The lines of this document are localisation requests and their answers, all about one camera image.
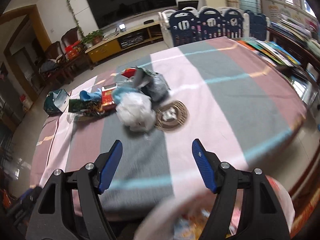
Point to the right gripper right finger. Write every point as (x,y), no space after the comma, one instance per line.
(205,169)

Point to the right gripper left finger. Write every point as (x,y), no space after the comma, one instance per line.
(107,164)

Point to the white trash bag bin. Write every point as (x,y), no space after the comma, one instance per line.
(259,209)

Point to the dark green snack wrapper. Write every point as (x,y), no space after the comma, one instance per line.
(85,108)

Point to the white crumpled plastic bag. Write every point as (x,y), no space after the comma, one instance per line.
(135,112)

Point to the blue knit sock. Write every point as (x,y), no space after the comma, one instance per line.
(95,96)

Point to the red cigarette box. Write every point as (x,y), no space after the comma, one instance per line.
(108,102)

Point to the light blue plastic bag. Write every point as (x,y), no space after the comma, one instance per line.
(119,92)

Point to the plaid pink grey tablecloth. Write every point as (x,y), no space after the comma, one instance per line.
(239,107)

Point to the green gift bag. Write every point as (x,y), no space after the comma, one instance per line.
(56,102)

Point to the grey foil bag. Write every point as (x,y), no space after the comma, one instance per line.
(152,84)

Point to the red snack wrapper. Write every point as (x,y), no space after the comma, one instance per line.
(129,72)

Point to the dark wooden armchair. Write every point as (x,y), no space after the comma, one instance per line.
(56,67)

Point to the red gift box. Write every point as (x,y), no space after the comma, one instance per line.
(73,51)

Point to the potted green plant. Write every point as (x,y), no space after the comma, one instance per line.
(94,37)

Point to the stack of books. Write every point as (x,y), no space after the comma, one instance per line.
(270,51)

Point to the dark wooden side table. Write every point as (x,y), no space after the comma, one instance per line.
(292,53)

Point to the yellow wooden TV cabinet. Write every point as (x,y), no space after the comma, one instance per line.
(122,41)

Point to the navy white baby fence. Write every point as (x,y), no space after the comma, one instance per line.
(190,25)

